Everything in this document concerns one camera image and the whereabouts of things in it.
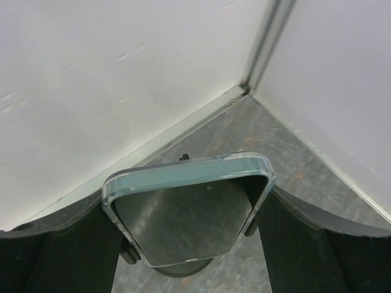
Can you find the black phone stand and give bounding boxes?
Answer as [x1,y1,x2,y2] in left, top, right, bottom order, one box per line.
[122,153,257,275]

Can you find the black smartphone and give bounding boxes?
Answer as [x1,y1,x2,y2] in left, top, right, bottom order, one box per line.
[101,151,275,269]

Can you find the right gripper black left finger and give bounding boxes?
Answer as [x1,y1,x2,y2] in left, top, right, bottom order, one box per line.
[1,192,122,292]

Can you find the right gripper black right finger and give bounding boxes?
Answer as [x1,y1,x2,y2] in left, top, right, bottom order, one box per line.
[256,187,390,292]

